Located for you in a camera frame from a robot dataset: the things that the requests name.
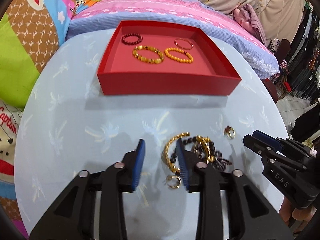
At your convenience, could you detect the orange bead bracelet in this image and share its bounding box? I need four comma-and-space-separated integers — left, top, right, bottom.
164, 47, 194, 64

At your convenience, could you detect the gold chain bangle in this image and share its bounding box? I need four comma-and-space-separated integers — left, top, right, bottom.
162, 132, 190, 175

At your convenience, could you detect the thin gold bangle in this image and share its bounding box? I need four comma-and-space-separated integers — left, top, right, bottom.
174, 38, 194, 50

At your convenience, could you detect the person's hand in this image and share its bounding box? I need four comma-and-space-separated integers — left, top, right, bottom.
279, 197, 317, 233

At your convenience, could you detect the gold ring with stone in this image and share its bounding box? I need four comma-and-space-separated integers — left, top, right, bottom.
223, 125, 236, 140

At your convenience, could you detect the black and gold bead bracelet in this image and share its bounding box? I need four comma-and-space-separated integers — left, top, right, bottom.
170, 135, 217, 164

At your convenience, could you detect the cartoon monkey colourful blanket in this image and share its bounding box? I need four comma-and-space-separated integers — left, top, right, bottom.
1, 0, 100, 237

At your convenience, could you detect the purple garnet bead strand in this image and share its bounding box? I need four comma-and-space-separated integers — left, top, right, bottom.
194, 143, 233, 172

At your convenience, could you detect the yellow cat-eye bead bracelet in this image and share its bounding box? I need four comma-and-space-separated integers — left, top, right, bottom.
132, 45, 165, 65

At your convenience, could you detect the red cardboard box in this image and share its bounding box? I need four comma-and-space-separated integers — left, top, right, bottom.
97, 21, 241, 96

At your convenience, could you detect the dark wooden chair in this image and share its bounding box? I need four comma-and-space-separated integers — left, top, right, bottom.
262, 39, 291, 103

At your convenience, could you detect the pink quilted fabric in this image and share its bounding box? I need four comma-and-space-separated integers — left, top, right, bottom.
232, 4, 267, 45

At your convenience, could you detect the pink and blue pillow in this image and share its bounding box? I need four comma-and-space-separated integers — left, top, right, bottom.
67, 0, 280, 79

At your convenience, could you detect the gold hoop earring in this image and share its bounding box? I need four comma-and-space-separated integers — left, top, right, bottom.
165, 175, 182, 190

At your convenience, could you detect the dark red bead bracelet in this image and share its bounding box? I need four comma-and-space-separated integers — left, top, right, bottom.
121, 32, 143, 45

